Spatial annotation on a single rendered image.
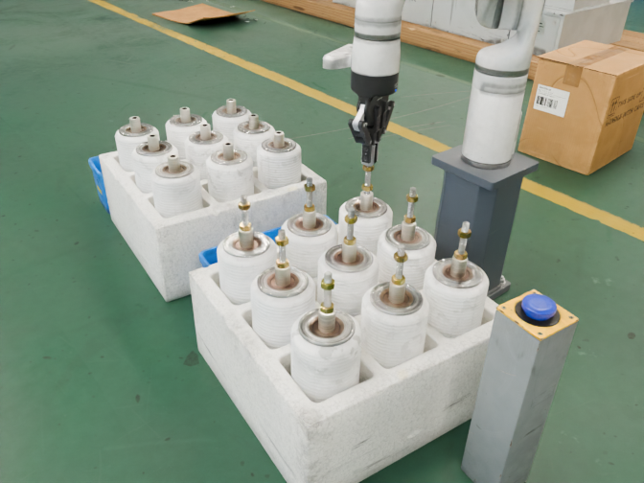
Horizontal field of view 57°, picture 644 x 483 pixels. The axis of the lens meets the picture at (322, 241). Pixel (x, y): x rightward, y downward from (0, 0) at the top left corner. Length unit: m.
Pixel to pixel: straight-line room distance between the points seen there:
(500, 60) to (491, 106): 0.08
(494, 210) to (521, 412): 0.46
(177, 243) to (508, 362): 0.69
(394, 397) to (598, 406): 0.42
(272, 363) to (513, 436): 0.33
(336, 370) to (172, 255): 0.53
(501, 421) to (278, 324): 0.33
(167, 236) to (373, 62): 0.52
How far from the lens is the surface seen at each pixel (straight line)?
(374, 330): 0.85
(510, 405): 0.83
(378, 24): 0.93
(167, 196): 1.21
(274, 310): 0.86
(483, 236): 1.19
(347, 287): 0.91
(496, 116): 1.11
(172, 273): 1.24
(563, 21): 2.76
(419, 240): 0.99
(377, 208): 1.07
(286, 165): 1.28
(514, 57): 1.08
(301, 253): 0.99
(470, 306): 0.91
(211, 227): 1.22
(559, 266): 1.47
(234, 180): 1.24
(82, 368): 1.18
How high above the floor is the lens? 0.78
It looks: 33 degrees down
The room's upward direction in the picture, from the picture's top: 1 degrees clockwise
